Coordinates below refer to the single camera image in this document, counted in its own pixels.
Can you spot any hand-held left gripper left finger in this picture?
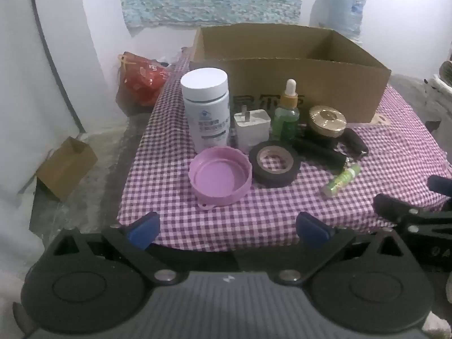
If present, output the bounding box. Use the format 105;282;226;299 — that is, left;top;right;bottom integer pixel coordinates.
46;211;184;286

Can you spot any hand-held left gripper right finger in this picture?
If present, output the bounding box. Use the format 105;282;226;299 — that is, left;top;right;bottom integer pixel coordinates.
272;211;410;286

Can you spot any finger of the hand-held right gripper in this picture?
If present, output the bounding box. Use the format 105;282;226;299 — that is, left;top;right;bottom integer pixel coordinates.
427;175;452;195
373;194;452;226

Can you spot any small green tube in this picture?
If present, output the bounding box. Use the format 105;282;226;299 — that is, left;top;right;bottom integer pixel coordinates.
322;163;361;196

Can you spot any black cylindrical handle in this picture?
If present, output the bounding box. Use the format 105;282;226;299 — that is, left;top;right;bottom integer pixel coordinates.
293;138;348;173

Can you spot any pink plastic lid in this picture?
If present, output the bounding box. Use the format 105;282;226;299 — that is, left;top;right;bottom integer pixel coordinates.
188;146;253;210

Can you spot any black jar with gold lid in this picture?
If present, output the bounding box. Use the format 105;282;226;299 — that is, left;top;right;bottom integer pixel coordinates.
304;105;347;149

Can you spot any green dropper bottle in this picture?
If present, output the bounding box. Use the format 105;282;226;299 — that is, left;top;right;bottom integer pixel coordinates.
272;79;301;141

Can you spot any white plastic bottle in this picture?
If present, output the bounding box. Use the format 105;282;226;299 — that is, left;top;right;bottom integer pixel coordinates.
181;67;231;153

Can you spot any large cardboard box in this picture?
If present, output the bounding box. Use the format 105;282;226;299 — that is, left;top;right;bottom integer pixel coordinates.
189;23;392;125

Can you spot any purple checked tablecloth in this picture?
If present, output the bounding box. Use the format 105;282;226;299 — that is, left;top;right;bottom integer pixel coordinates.
116;47;452;251

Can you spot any black tape roll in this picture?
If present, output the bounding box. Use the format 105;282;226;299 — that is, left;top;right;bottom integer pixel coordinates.
248;140;301;188

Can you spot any small cardboard box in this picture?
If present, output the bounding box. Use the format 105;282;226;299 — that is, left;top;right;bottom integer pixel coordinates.
35;136;99;202

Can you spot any white and brown object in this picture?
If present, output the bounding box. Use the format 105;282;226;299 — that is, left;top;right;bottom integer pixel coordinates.
425;60;452;96

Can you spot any white charger plug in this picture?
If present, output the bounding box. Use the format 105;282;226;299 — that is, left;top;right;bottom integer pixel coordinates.
234;106;272;154

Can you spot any red plastic bag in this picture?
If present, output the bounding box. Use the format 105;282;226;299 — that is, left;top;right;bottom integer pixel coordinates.
118;52;170;107

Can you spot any blue water jug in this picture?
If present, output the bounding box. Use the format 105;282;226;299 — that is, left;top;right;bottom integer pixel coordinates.
311;0;370;43

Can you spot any black wall cable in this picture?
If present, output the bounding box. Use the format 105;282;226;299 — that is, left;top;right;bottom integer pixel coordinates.
30;0;83;133

